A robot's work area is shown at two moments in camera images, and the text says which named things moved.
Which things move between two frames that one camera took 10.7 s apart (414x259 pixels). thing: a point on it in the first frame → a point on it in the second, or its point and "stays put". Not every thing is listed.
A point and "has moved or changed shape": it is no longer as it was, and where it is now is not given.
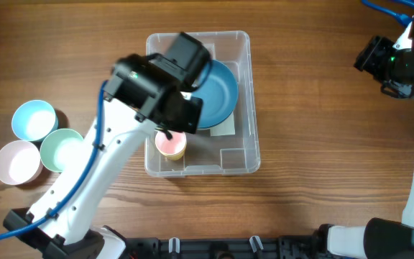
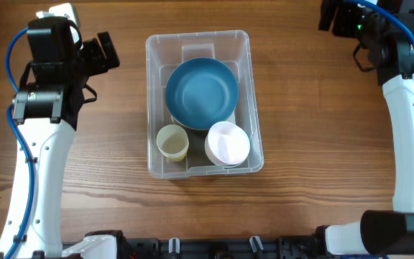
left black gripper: (184, 117) → (94, 55)
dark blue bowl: (218, 95) stays put
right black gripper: (366, 55) → (340, 21)
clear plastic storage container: (227, 141) stays put
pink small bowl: (18, 162) → (226, 144)
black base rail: (292, 247) stays put
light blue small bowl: (34, 120) has moved or changed shape
